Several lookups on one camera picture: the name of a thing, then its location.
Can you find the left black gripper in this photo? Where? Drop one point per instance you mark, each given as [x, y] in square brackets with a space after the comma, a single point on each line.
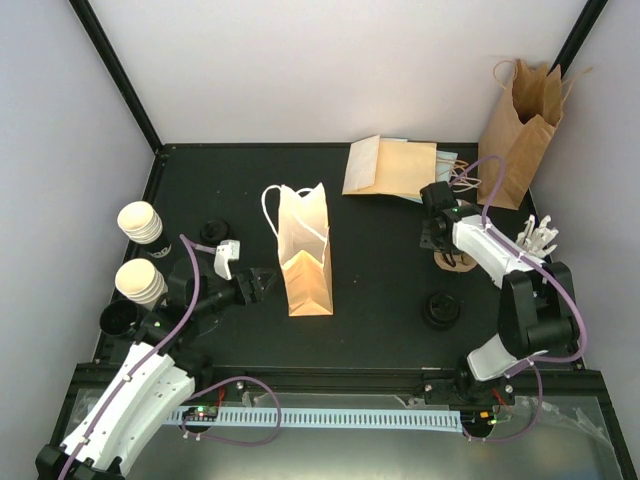
[253, 282]

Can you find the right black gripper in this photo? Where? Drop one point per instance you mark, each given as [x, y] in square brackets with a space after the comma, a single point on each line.
[425, 241]

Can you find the brown pulp cup carrier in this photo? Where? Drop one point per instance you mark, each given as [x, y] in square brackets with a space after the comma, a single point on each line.
[458, 263]

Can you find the orange paper bag white handles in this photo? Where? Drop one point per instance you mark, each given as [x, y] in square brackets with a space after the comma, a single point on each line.
[300, 223]

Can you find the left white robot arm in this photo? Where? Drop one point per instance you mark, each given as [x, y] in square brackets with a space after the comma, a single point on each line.
[157, 376]

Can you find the black cup near left arm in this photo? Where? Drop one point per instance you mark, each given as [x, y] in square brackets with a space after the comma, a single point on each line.
[121, 319]

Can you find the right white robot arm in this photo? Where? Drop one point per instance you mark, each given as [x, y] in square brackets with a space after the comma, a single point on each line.
[537, 310]

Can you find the left black lid stack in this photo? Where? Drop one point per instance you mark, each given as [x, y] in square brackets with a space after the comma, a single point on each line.
[215, 231]

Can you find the black lid stack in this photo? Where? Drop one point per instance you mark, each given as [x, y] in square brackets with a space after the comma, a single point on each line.
[440, 311]
[215, 231]

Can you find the right black lid stack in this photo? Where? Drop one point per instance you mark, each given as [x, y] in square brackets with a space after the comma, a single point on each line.
[440, 311]

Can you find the light blue flat paper bag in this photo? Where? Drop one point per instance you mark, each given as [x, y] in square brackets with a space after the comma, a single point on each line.
[445, 162]

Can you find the tan flat paper bag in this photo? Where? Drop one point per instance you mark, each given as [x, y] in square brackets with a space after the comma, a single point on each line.
[395, 167]

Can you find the white stirrer bundle in cup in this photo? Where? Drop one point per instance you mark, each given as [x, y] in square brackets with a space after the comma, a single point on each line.
[537, 237]

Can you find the near white paper cup stack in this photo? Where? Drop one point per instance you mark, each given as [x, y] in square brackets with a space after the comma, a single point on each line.
[141, 282]

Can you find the white paper cup stack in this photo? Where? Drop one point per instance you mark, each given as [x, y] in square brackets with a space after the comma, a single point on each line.
[142, 224]
[141, 282]

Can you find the far white paper cup stack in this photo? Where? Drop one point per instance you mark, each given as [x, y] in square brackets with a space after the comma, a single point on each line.
[142, 224]

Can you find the standing brown paper bag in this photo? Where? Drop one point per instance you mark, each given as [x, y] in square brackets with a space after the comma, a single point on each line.
[519, 131]

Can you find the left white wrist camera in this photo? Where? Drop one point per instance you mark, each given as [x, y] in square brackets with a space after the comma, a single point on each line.
[226, 252]

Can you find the light blue cable duct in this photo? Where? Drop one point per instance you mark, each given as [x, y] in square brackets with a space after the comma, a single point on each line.
[319, 418]

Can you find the right black frame post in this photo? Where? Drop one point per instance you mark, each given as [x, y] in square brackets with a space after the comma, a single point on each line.
[580, 31]

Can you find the black frame post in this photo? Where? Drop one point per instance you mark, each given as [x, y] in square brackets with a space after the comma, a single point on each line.
[580, 31]
[99, 39]

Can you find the left black frame post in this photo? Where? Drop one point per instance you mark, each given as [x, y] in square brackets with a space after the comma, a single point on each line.
[99, 39]

